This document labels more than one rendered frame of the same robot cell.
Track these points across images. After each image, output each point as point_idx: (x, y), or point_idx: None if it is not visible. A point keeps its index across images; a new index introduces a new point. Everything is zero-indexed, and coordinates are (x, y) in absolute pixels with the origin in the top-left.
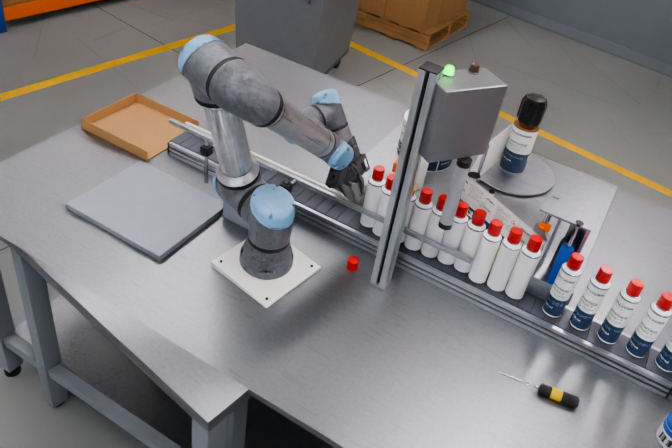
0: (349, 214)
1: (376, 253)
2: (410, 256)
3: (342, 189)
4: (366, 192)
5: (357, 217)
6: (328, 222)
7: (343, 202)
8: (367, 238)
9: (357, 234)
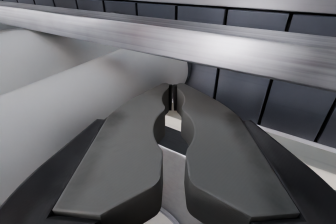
0: (239, 80)
1: None
2: None
3: (272, 163)
4: (38, 127)
5: (206, 77)
6: None
7: (220, 29)
8: None
9: None
